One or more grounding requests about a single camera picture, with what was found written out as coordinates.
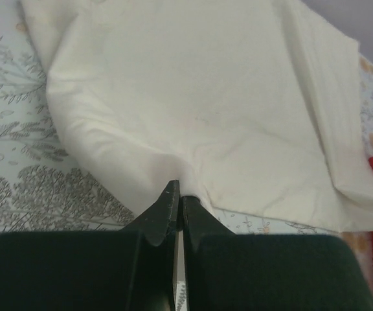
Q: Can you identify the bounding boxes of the floral patterned table mat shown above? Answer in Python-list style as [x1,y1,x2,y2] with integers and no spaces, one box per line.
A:
[0,1,373,294]

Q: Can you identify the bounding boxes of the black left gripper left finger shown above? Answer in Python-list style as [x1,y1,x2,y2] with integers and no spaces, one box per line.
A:
[0,181,180,310]

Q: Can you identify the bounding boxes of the cream white t-shirt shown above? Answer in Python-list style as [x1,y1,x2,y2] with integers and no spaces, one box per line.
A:
[22,1,373,232]

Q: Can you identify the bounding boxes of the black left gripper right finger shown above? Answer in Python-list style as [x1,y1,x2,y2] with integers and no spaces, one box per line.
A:
[182,196,373,310]

